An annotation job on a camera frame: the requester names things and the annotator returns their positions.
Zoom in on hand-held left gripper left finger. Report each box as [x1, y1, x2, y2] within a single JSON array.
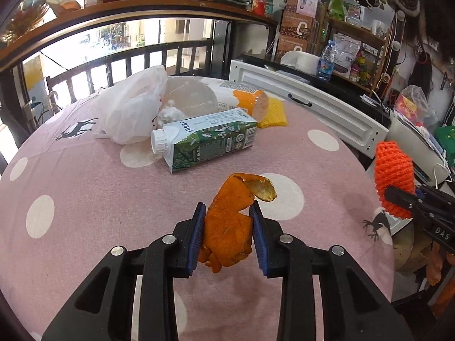
[[42, 202, 207, 341]]

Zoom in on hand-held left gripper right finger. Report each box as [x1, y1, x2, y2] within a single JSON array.
[[249, 201, 416, 341]]

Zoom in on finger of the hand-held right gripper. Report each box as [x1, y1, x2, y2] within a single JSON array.
[[414, 184, 455, 209], [384, 185, 432, 221]]

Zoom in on orange foam net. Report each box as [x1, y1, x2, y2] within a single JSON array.
[[375, 141, 417, 220]]

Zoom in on orange peel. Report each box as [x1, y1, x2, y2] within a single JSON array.
[[197, 172, 278, 274], [425, 242, 445, 286]]

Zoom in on yellow foam net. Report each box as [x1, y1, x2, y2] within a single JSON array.
[[257, 97, 290, 129]]

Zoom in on white plastic bag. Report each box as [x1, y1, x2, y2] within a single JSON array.
[[93, 65, 168, 145]]

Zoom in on green bag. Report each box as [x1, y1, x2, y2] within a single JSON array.
[[435, 125, 455, 166]]

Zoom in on white printer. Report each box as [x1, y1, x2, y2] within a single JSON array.
[[387, 115, 450, 185]]

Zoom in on clear plastic bag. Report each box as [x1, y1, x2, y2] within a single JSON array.
[[394, 84, 438, 128]]

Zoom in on green milk carton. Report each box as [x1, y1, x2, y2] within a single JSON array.
[[150, 108, 258, 174]]

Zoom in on pink polka-dot tablecloth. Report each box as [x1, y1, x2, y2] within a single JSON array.
[[0, 76, 395, 341]]

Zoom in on crumpled white tissue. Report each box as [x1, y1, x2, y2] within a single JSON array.
[[156, 99, 187, 128]]

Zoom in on clear bottle with orange label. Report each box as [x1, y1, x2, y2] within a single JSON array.
[[165, 77, 270, 121]]

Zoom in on water bottle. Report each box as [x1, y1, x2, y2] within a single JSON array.
[[316, 40, 336, 81]]

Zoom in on white purple pouch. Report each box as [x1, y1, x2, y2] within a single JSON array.
[[332, 33, 361, 73]]

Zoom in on white tissue roll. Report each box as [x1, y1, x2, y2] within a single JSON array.
[[281, 50, 320, 75]]

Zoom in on wooden display rack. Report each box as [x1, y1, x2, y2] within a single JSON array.
[[322, 11, 392, 89]]

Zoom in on dark hair extensions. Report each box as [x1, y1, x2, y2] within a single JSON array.
[[409, 0, 455, 89]]

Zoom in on brown printed box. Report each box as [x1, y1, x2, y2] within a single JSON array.
[[280, 11, 317, 39], [276, 36, 313, 59]]

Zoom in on black railing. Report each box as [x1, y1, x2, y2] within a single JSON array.
[[44, 40, 214, 100]]

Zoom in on pink photo card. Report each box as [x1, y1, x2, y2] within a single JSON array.
[[296, 0, 318, 18]]

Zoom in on wooden shelf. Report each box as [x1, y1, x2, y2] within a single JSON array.
[[0, 0, 280, 73]]

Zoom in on glass bowl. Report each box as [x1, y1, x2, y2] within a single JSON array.
[[3, 2, 48, 43]]

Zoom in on white charger cable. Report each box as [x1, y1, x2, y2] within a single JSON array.
[[427, 149, 449, 189]]

